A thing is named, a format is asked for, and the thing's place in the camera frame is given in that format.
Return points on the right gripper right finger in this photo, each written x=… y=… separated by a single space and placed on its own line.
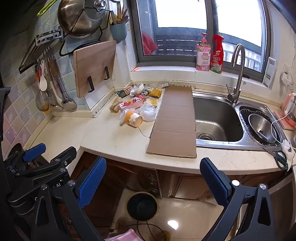
x=258 y=222

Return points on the round black trash bin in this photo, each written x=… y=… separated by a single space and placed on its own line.
x=142 y=206

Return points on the wooden cabinet doors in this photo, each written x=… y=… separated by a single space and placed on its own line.
x=159 y=183

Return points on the black green scissors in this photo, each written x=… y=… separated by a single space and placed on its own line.
x=279 y=157

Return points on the brown cardboard sheet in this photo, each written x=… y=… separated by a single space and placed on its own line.
x=174 y=131

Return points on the stainless steel sink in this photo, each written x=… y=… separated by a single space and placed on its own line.
x=221 y=124

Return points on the blue utensil holder cup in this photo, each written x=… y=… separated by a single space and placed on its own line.
x=119 y=32

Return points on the clear plastic bag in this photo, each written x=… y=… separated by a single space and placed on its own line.
x=148 y=112

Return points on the mesh strainer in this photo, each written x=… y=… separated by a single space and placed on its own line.
x=42 y=101

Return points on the wooden cutting board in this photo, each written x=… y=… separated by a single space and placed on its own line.
x=92 y=65

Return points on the red spray cleaner bottle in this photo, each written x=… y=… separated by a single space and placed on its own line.
x=217 y=55

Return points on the pink electric appliance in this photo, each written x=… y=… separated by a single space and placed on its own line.
x=286 y=115

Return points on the loofah sponge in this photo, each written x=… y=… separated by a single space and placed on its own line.
x=114 y=108

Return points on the white plastic spoon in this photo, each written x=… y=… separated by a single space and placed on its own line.
x=42 y=83

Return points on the pink dish soap bottle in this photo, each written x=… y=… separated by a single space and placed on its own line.
x=203 y=54

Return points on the steel ladle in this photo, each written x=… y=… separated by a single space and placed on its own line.
x=67 y=103

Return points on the orange paper cup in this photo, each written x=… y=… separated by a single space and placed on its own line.
x=133 y=119

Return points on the green small box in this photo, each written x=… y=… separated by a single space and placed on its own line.
x=124 y=92

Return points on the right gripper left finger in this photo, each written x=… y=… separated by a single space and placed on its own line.
x=78 y=193

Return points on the steel bowl in sink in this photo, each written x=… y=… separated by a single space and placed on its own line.
x=262 y=131

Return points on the black wall utensil rack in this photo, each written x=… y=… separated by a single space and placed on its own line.
x=38 y=46

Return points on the pink trousers leg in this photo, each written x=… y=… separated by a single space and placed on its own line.
x=130 y=235

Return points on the yellow snack wrapper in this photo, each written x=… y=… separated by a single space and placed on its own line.
x=155 y=93

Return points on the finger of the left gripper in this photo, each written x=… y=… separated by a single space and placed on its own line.
x=32 y=153
x=63 y=159

